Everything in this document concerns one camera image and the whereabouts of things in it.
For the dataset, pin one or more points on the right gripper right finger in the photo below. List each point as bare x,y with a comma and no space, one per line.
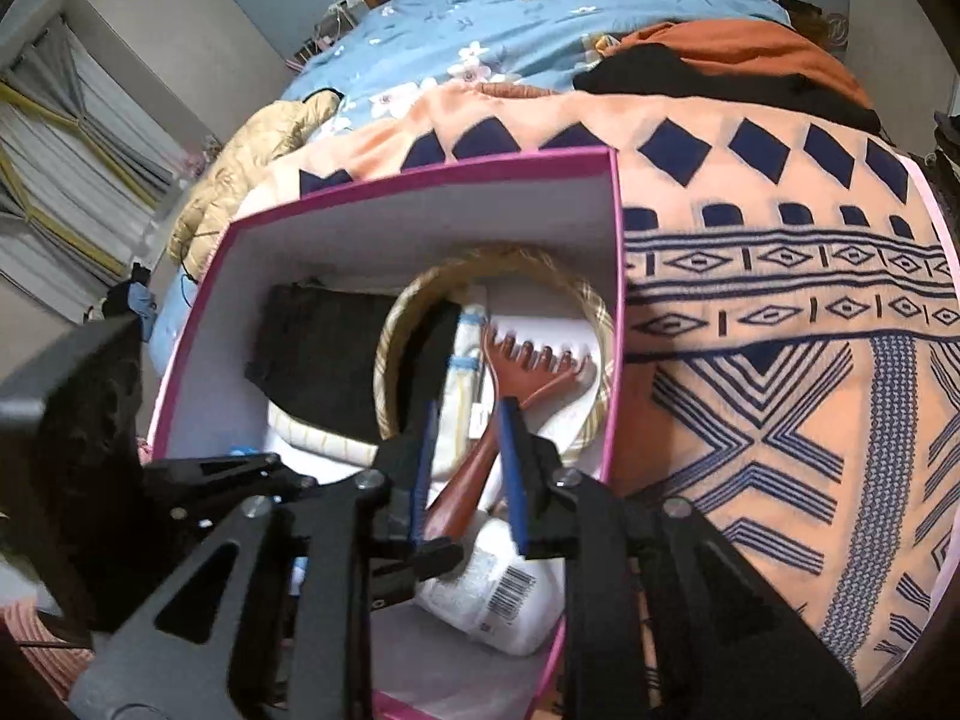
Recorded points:
557,512

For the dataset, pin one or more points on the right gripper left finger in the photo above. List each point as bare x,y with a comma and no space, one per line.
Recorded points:
366,549

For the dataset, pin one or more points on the brown wooden back scratcher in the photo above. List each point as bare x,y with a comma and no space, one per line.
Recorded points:
530,376

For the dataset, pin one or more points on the white lotion bottle red cap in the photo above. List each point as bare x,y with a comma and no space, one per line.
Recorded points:
495,596

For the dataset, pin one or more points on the white blue tube package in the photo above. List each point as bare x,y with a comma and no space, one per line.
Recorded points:
460,390

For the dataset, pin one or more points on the black folded pouch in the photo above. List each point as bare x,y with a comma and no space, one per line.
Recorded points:
314,354

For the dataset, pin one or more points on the magenta cardboard storage box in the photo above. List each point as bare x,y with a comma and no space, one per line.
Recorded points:
541,232

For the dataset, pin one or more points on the dark clothes pile by curtain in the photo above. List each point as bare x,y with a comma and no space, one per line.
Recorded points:
133,296

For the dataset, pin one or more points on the orange navy patterned blanket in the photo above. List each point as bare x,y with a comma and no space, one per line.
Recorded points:
791,332

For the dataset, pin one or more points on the beige quilted jacket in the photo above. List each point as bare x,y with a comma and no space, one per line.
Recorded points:
274,131

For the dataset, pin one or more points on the grey curtain with yellow stripes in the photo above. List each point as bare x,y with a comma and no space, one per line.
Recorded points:
88,178

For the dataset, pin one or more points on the black garment on bed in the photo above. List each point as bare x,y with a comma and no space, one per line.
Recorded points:
659,71

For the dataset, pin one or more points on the orange brown garment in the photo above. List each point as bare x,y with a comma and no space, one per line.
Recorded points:
742,47

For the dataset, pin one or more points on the blue floral duvet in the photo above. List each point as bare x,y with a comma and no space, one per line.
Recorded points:
440,66

